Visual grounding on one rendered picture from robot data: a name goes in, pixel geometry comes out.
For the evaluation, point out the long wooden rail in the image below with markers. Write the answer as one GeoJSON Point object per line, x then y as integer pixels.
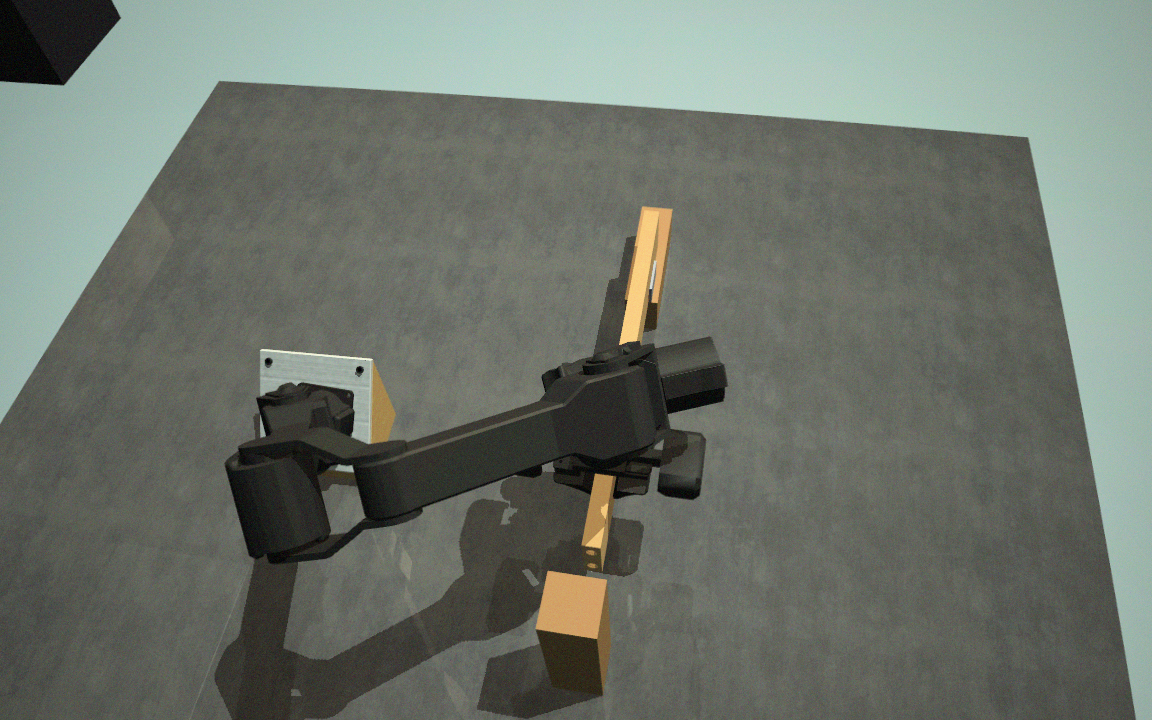
{"type": "Point", "coordinates": [601, 504]}

